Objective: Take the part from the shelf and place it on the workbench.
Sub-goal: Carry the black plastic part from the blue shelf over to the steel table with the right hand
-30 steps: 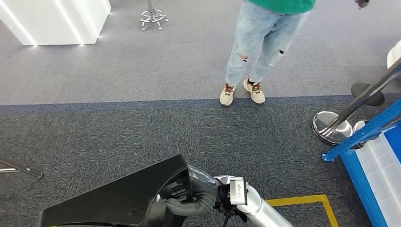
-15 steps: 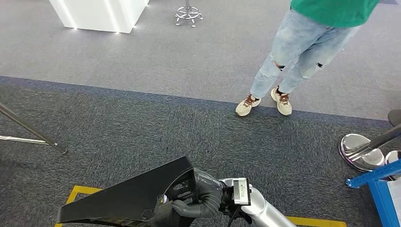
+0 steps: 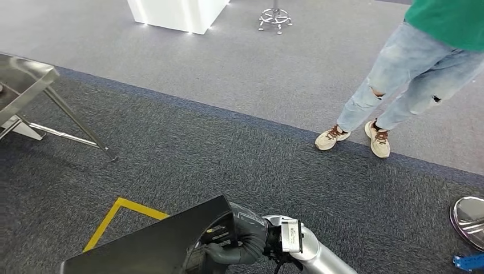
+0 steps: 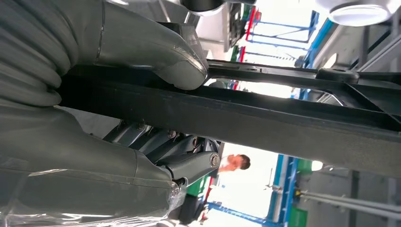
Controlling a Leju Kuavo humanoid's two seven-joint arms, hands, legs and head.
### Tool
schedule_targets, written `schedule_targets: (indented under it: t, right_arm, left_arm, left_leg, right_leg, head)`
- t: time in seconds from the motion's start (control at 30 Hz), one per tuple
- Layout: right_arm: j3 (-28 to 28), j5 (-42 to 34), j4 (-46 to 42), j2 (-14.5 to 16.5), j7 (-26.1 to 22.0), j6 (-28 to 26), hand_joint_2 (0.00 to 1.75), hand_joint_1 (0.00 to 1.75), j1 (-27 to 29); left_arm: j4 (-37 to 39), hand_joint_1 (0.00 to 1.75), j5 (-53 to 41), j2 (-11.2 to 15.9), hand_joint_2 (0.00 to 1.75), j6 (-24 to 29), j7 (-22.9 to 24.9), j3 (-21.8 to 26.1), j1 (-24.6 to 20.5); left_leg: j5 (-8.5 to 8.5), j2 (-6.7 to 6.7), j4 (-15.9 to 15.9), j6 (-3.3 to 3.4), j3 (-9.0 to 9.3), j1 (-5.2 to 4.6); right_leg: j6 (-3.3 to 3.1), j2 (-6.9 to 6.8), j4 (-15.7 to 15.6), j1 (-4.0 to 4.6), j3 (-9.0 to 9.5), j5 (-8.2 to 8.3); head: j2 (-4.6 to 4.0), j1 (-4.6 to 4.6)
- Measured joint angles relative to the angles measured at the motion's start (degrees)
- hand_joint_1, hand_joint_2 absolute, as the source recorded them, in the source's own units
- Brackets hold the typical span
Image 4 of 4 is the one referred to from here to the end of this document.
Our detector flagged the person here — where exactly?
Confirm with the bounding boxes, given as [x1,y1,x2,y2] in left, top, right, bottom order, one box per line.
[218,153,251,175]

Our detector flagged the black perforated panel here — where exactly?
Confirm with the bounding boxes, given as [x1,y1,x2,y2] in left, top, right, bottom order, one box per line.
[228,2,249,48]

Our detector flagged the white round lamp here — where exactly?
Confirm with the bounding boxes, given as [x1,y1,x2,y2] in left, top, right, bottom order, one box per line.
[314,0,401,27]

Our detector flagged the blue rack frame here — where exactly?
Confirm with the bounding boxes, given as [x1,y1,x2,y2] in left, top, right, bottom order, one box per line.
[205,200,267,227]
[244,11,320,61]

